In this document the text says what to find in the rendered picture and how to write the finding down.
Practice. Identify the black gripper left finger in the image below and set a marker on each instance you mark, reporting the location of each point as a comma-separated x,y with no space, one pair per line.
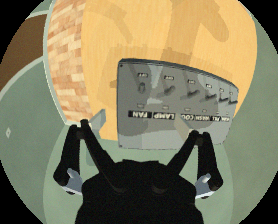
67,173

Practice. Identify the grey switch console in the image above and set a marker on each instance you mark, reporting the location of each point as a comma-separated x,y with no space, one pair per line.
146,103

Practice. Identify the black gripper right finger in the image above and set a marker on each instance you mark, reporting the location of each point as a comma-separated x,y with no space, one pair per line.
209,179

